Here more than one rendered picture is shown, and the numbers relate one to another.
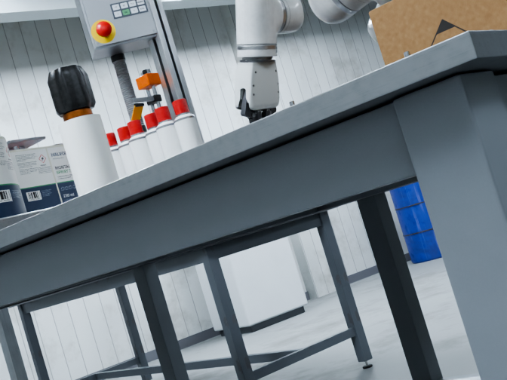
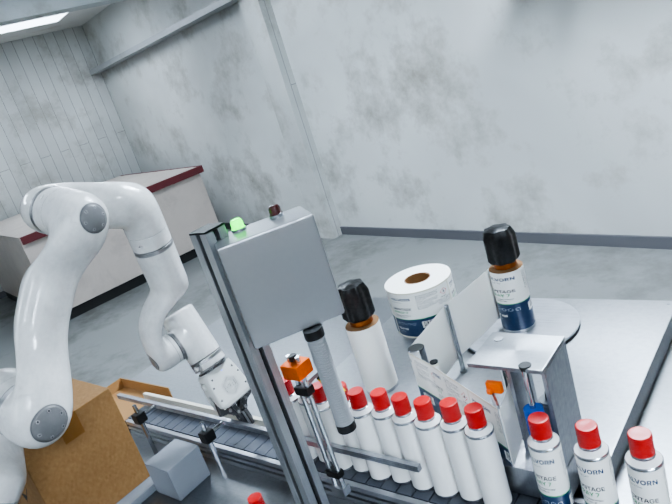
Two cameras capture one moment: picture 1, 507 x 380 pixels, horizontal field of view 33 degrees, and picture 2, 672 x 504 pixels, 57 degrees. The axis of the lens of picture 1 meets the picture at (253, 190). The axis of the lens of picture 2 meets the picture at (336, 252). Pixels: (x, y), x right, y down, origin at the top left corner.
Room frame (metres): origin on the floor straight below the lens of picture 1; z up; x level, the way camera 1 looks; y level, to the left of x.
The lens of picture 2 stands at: (3.14, 0.37, 1.71)
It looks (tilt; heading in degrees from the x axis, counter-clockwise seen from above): 17 degrees down; 183
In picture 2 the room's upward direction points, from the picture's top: 18 degrees counter-clockwise
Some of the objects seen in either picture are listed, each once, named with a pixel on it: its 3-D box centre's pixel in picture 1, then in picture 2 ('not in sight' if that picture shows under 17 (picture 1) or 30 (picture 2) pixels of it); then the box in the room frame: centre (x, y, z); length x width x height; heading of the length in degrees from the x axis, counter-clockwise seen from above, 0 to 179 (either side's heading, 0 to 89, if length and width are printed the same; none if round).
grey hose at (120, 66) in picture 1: (128, 94); (330, 379); (2.16, 0.23, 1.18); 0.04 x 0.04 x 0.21
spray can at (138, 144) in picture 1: (145, 162); (352, 426); (2.01, 0.23, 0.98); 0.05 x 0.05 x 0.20
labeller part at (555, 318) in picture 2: not in sight; (519, 326); (1.63, 0.70, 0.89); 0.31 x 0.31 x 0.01
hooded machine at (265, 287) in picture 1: (240, 249); not in sight; (7.16, 0.25, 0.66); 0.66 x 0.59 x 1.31; 129
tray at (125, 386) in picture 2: not in sight; (113, 409); (1.33, -0.58, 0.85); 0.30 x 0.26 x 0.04; 50
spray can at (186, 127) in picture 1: (191, 142); (297, 418); (1.92, 0.10, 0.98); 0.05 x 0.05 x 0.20
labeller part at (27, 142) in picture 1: (13, 146); (515, 351); (2.17, 0.56, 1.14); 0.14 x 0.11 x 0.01; 50
